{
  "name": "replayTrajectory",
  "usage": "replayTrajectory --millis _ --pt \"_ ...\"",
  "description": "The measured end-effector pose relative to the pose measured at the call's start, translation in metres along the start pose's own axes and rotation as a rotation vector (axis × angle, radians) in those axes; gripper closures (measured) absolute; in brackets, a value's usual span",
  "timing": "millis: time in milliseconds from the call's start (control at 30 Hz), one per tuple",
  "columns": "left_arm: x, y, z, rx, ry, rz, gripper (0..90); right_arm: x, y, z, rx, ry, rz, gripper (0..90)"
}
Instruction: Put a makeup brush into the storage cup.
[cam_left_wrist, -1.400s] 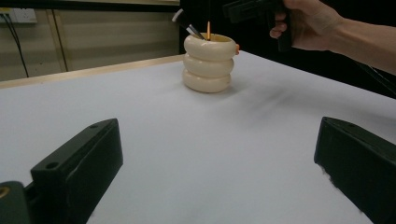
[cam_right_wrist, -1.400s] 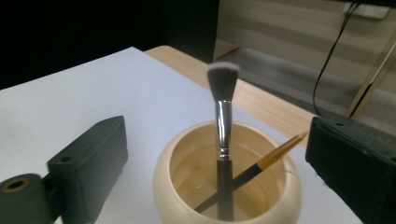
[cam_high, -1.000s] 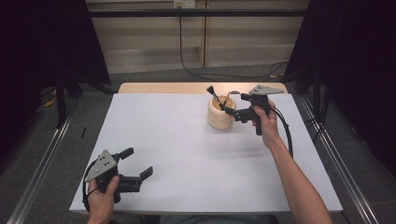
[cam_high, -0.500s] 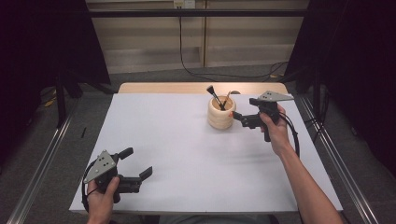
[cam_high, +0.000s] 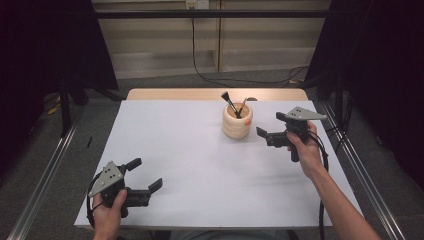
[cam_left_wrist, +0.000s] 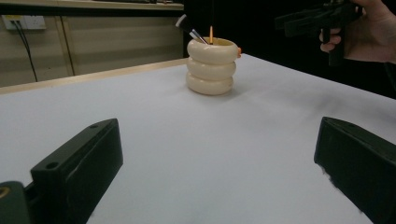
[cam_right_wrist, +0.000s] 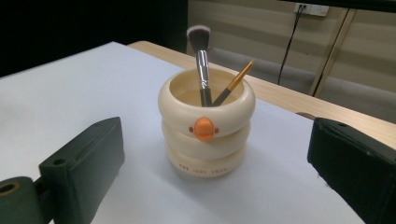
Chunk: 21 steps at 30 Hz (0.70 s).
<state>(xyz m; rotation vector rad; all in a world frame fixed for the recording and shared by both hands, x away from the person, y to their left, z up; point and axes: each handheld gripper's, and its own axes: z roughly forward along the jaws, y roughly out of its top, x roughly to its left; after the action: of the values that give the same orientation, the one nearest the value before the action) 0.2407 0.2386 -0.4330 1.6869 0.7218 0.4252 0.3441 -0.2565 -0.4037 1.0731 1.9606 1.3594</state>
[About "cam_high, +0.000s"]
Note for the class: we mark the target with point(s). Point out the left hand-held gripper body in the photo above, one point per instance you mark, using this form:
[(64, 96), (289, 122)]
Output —
[(108, 178)]

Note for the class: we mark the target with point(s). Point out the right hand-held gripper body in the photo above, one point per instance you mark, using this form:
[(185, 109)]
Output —
[(296, 128)]

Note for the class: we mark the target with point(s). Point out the cream ringed brush holder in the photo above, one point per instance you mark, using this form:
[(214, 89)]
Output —
[(235, 128)]

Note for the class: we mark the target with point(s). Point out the dark pen with gold tip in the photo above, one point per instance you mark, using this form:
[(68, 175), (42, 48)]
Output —
[(244, 103)]

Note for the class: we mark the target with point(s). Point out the black makeup brush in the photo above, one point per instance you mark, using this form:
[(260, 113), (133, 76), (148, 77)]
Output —
[(226, 96)]

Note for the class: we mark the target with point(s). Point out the person's right hand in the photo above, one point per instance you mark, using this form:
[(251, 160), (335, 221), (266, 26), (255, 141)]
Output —
[(310, 156)]

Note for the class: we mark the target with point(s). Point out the person's left hand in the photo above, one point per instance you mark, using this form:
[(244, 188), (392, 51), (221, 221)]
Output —
[(106, 216)]

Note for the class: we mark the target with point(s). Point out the white table cover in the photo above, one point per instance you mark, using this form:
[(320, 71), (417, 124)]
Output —
[(186, 166)]

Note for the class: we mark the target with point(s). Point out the small black stick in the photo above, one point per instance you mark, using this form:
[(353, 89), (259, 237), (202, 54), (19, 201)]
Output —
[(89, 142)]

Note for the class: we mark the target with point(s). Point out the black metal stand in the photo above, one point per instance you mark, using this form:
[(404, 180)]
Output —
[(65, 110)]

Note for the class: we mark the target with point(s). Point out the black curtain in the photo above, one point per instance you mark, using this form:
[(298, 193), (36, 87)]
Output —
[(376, 83), (40, 66)]

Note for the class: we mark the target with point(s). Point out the beige cabinet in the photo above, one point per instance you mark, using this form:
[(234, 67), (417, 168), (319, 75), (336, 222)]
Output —
[(150, 43)]

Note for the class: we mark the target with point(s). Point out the aluminium floor rail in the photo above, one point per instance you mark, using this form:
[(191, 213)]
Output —
[(366, 166), (43, 180)]

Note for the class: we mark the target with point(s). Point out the black horizontal frame bar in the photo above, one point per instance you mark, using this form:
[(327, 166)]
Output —
[(200, 14)]

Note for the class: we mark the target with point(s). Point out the white wall power outlet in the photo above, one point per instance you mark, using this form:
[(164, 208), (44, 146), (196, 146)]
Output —
[(197, 4)]

